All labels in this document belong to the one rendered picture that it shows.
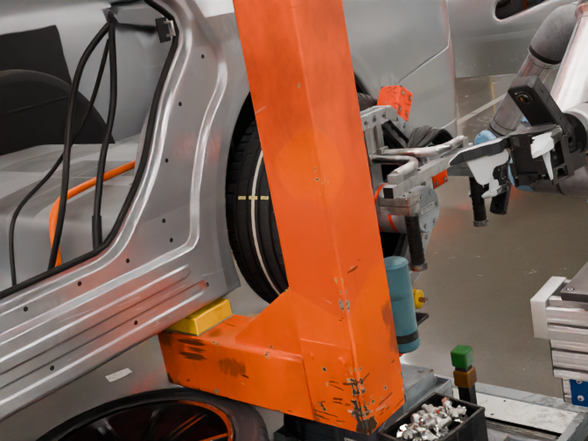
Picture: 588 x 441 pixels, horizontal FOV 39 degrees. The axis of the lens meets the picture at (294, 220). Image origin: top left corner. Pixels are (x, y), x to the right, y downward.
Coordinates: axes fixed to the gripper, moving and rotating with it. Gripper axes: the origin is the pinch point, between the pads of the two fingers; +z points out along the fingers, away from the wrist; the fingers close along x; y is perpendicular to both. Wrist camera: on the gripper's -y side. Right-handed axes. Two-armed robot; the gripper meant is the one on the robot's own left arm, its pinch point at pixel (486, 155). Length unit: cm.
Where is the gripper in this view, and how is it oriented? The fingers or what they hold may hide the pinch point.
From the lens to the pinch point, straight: 121.1
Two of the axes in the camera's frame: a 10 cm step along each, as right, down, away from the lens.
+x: -5.9, 0.2, 8.1
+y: 2.6, 9.5, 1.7
